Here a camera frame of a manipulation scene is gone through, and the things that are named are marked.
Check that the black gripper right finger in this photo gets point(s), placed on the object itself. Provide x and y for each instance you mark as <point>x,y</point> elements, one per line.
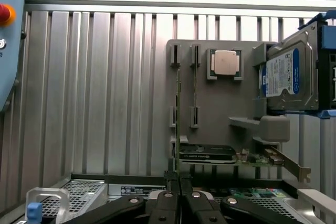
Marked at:
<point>194,208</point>

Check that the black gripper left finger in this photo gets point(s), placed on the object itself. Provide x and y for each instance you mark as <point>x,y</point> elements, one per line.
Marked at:
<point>168,208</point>

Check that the green expansion card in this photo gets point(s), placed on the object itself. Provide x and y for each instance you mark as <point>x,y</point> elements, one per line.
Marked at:
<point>207,153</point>

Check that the open PC case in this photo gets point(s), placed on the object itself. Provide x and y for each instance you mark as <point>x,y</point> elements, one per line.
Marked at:
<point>86,192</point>

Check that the grey parts rack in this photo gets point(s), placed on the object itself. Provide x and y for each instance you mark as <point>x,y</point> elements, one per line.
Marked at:
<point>223,108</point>

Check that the clear plastic latch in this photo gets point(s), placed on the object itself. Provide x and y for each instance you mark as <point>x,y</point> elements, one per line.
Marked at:
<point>64,197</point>

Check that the small blue plastic clip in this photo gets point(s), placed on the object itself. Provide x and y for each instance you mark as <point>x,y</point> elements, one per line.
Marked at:
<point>34,211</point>

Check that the silver CPU chip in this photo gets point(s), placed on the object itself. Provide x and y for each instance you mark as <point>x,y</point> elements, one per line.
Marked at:
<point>225,62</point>

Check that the hard disk with blue label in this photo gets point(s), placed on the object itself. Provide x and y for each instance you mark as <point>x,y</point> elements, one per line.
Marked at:
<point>288,77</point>

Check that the blue disk caddy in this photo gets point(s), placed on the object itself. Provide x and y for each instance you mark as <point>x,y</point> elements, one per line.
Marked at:
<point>326,32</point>

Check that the grey-blue teach pendant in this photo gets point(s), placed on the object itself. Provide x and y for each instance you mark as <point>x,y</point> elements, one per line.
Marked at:
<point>11,51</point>

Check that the red emergency stop button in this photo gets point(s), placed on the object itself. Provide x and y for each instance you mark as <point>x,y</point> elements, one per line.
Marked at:
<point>5,14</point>

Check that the aluminium frame rail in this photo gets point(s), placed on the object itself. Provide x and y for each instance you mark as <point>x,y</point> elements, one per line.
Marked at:
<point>157,2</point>

